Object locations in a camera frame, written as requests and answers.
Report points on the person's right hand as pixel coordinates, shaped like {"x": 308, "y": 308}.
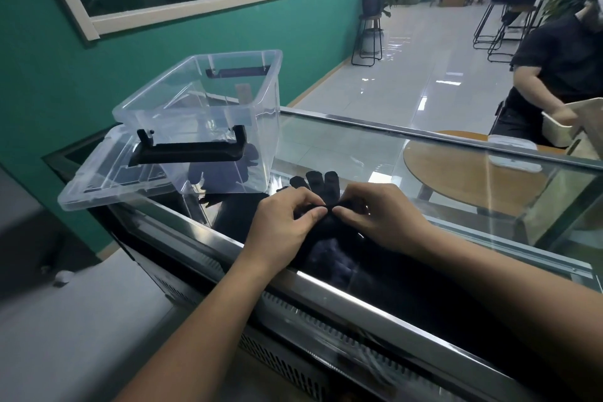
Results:
{"x": 391, "y": 222}

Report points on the person's left hand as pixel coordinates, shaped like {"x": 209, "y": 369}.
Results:
{"x": 278, "y": 237}

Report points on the clear plastic box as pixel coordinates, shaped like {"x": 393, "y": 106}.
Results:
{"x": 198, "y": 91}

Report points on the clear plastic lid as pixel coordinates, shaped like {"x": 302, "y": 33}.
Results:
{"x": 94, "y": 185}

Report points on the person's right forearm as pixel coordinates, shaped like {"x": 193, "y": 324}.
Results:
{"x": 518, "y": 303}

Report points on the person's left forearm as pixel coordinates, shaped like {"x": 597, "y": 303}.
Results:
{"x": 202, "y": 345}

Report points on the white flat box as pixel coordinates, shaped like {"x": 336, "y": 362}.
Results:
{"x": 512, "y": 142}

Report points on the white open box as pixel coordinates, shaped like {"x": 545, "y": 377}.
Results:
{"x": 589, "y": 114}

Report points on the round wooden table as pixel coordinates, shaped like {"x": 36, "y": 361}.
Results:
{"x": 457, "y": 175}

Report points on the glass display case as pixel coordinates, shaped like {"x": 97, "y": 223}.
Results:
{"x": 424, "y": 321}

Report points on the black chair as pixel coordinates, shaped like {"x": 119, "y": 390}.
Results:
{"x": 498, "y": 116}

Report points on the white round pot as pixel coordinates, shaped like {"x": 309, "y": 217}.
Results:
{"x": 372, "y": 41}

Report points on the black metal plant stand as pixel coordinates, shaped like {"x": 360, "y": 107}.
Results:
{"x": 372, "y": 17}

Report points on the black bar stool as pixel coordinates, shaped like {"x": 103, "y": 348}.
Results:
{"x": 523, "y": 8}
{"x": 483, "y": 29}

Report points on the small white round object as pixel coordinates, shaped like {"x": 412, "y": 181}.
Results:
{"x": 64, "y": 278}

